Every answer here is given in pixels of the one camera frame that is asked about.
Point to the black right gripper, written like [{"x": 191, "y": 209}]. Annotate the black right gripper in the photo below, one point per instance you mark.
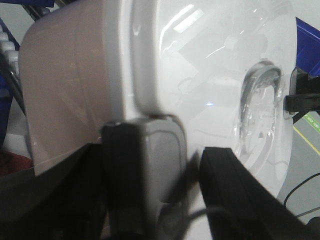
[{"x": 304, "y": 93}]

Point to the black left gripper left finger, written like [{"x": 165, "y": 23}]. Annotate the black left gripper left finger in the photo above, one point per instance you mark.
[{"x": 126, "y": 156}]

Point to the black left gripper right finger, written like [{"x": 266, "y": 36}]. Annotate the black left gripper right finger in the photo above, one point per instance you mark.
[{"x": 251, "y": 212}]

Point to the white lidded storage bin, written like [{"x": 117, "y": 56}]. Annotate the white lidded storage bin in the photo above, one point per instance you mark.
[{"x": 220, "y": 68}]

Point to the blue bin upper right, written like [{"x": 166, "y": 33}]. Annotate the blue bin upper right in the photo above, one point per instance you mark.
[{"x": 308, "y": 48}]

